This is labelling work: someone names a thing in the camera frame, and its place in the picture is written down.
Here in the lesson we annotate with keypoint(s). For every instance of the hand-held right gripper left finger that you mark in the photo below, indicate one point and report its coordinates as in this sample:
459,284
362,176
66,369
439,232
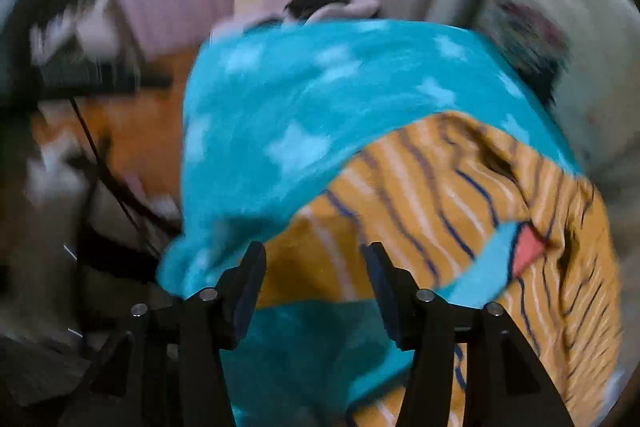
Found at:
248,292

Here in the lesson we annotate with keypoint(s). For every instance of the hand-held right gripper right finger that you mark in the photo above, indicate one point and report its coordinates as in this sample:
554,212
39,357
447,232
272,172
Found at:
381,292

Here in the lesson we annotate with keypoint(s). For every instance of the yellow striped fleece garment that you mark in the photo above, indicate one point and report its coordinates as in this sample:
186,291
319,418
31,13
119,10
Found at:
410,187

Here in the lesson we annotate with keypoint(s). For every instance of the teal star printed blanket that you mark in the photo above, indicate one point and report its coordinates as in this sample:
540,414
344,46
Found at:
280,107

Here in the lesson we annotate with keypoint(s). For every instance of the dark furniture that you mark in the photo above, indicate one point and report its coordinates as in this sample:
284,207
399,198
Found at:
65,67

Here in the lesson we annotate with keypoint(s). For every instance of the cream floral pillow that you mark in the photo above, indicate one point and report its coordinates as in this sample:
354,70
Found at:
575,7

